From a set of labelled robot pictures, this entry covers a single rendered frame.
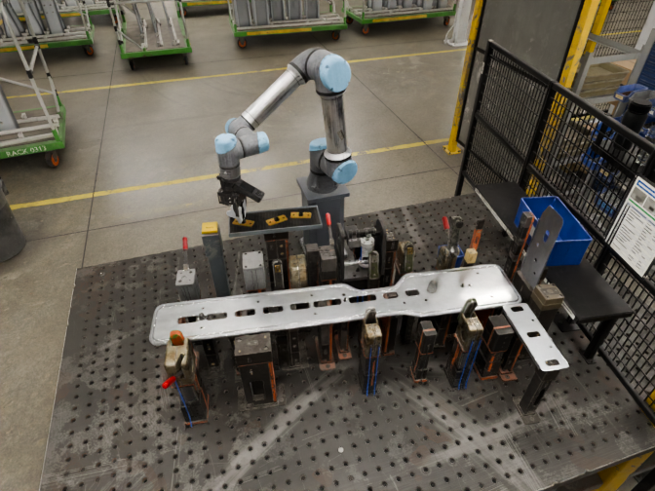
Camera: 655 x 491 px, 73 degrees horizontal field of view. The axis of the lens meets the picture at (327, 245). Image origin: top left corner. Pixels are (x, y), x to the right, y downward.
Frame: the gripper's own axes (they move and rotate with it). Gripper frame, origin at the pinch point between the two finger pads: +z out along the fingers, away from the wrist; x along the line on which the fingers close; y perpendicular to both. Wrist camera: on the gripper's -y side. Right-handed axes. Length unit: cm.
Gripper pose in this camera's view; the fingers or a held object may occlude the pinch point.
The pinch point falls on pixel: (243, 219)
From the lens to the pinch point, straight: 182.0
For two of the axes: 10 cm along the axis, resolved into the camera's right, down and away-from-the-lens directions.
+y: -9.7, -1.6, 2.0
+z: 0.0, 7.7, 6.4
